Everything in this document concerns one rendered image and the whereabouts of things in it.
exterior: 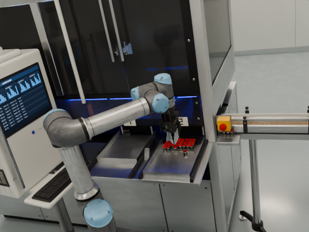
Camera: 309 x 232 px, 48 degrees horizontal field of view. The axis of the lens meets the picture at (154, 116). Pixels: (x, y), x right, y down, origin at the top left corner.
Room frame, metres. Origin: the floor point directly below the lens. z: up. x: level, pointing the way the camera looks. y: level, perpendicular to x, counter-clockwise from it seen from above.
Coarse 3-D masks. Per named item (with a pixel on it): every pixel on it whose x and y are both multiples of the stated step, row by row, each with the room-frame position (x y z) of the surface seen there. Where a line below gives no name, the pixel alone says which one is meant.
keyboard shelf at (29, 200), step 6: (60, 168) 1.96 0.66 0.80; (48, 174) 1.92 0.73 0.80; (54, 174) 1.90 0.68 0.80; (42, 180) 1.86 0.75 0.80; (48, 180) 1.84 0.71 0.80; (36, 186) 1.81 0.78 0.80; (42, 186) 1.79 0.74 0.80; (72, 186) 1.76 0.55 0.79; (30, 192) 1.78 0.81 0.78; (66, 192) 1.71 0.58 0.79; (30, 198) 1.69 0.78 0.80; (54, 198) 1.64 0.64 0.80; (60, 198) 1.66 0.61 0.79; (30, 204) 1.65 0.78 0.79; (36, 204) 1.63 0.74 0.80; (42, 204) 1.61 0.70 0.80; (48, 204) 1.60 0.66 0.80
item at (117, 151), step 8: (120, 136) 2.10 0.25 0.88; (128, 136) 2.08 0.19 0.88; (136, 136) 2.06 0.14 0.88; (144, 136) 2.04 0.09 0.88; (152, 136) 1.98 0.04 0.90; (112, 144) 2.01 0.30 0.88; (120, 144) 1.99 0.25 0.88; (128, 144) 1.97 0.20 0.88; (136, 144) 1.95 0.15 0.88; (144, 144) 1.93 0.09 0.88; (104, 152) 1.91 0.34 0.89; (112, 152) 1.90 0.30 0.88; (120, 152) 1.89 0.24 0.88; (128, 152) 1.87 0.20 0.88; (136, 152) 1.85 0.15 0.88; (104, 160) 1.80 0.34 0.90; (112, 160) 1.78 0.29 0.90; (120, 160) 1.76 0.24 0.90; (128, 160) 1.74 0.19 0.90; (136, 160) 1.72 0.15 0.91
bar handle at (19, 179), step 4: (0, 124) 1.69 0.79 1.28; (0, 128) 1.68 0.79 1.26; (0, 132) 1.68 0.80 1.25; (0, 136) 1.68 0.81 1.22; (4, 136) 1.68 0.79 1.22; (4, 140) 1.68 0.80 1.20; (4, 144) 1.68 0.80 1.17; (8, 144) 1.69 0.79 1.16; (8, 148) 1.68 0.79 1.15; (8, 152) 1.68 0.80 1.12; (8, 156) 1.68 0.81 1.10; (12, 156) 1.69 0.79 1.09; (12, 160) 1.68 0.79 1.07; (12, 164) 1.68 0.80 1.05; (16, 164) 1.69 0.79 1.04; (16, 168) 1.68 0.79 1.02; (16, 172) 1.68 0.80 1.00; (16, 176) 1.68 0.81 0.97; (20, 176) 1.68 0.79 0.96; (16, 180) 1.70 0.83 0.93; (20, 180) 1.68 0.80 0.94; (20, 184) 1.68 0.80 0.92
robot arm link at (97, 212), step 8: (96, 200) 1.26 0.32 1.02; (104, 200) 1.25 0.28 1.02; (88, 208) 1.22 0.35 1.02; (96, 208) 1.21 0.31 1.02; (104, 208) 1.21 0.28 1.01; (88, 216) 1.17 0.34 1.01; (96, 216) 1.17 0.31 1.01; (104, 216) 1.17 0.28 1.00; (112, 216) 1.20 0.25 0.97; (88, 224) 1.17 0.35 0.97; (96, 224) 1.16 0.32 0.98; (104, 224) 1.16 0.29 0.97; (112, 224) 1.18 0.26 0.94
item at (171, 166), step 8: (160, 144) 1.86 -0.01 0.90; (160, 152) 1.80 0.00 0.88; (152, 160) 1.71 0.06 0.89; (160, 160) 1.71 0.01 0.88; (168, 160) 1.70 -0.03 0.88; (176, 160) 1.68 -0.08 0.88; (184, 160) 1.67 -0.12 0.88; (192, 160) 1.65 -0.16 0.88; (144, 168) 1.61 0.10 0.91; (152, 168) 1.64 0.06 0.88; (160, 168) 1.63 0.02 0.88; (168, 168) 1.62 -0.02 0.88; (176, 168) 1.60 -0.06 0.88; (184, 168) 1.59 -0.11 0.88; (192, 168) 1.54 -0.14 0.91; (144, 176) 1.58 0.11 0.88; (152, 176) 1.57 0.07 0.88; (160, 176) 1.55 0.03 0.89; (168, 176) 1.53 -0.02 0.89; (176, 176) 1.51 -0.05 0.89; (184, 176) 1.49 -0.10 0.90
